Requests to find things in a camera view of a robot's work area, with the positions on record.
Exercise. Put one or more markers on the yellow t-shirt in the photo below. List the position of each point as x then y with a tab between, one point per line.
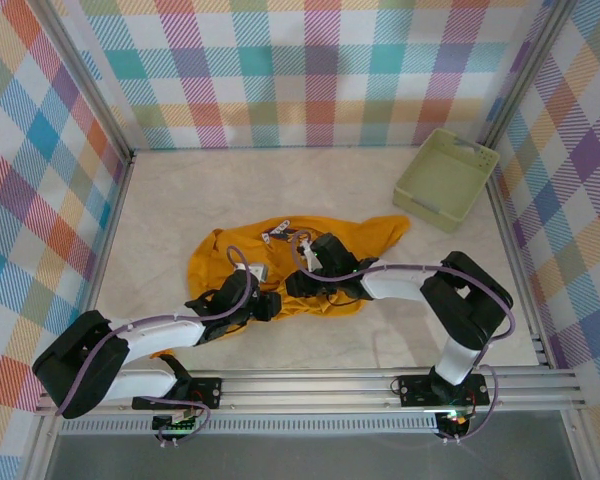
215	260

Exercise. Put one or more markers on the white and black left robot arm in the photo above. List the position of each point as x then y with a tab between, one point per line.
160	335

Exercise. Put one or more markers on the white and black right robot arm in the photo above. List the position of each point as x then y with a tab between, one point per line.
395	287

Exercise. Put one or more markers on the white table cloth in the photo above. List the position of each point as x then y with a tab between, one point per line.
230	175

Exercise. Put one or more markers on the light green plastic bin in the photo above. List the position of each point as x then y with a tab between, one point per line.
445	175

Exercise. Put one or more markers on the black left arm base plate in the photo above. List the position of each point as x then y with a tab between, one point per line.
205	390

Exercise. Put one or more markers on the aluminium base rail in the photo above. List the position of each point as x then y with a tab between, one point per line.
305	390

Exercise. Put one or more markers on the aluminium frame side bar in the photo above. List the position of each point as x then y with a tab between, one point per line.
107	235
507	235

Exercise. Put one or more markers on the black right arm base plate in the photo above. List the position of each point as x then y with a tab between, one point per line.
415	390

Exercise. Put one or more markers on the aluminium frame post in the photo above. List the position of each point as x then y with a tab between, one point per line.
80	80
525	70

